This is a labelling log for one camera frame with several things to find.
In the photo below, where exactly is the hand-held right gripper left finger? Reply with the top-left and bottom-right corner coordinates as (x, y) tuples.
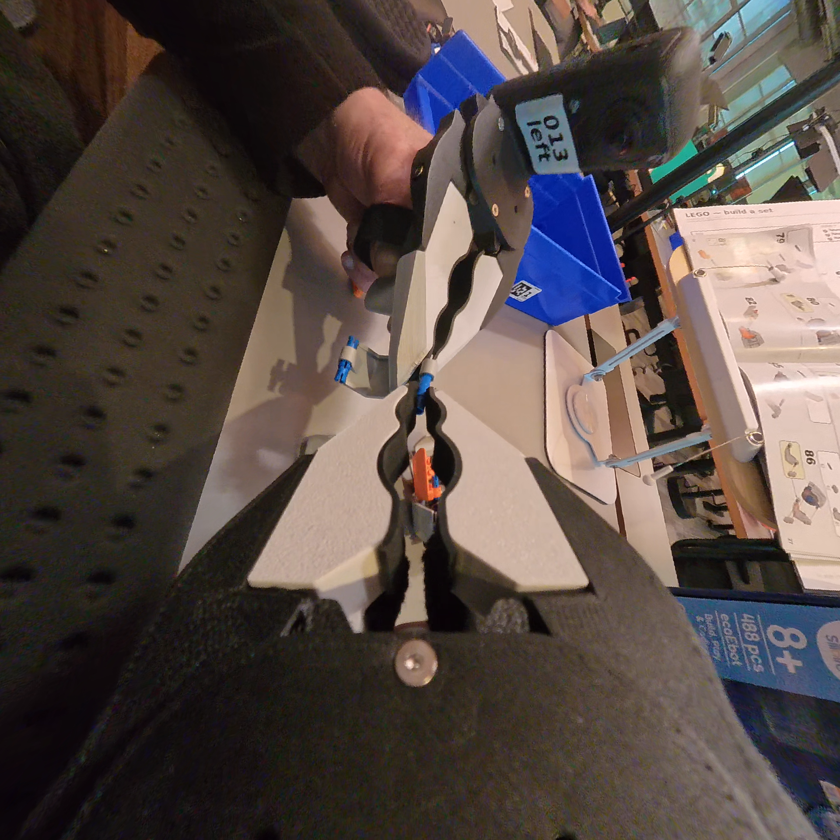
(248, 386), (421, 632)

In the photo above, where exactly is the grey panel with blue pins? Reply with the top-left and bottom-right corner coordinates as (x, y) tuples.
(333, 335), (411, 400)

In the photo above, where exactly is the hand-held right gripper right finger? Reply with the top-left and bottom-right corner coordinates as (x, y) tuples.
(423, 386), (589, 621)

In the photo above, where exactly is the white booklet stand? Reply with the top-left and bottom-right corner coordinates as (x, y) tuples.
(541, 233), (783, 534)

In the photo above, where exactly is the grey and orange brick assembly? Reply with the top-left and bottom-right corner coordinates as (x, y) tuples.
(402, 433), (442, 542)

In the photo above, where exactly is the instruction booklet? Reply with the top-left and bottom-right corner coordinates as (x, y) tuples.
(672, 203), (840, 592)

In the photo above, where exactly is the blue robot kit box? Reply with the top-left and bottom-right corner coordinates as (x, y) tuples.
(676, 586), (840, 840)

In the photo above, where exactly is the person's left forearm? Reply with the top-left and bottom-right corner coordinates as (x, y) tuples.
(108, 0), (395, 198)

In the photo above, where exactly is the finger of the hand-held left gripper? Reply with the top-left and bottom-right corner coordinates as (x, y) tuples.
(387, 182), (485, 389)
(425, 248), (527, 371)

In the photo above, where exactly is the blue plastic bin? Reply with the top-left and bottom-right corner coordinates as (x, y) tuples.
(402, 29), (632, 327)

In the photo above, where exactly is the person's left hand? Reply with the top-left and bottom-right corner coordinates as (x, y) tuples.
(295, 87), (435, 293)

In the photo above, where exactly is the black pole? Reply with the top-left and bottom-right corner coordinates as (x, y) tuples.
(607, 58), (840, 232)

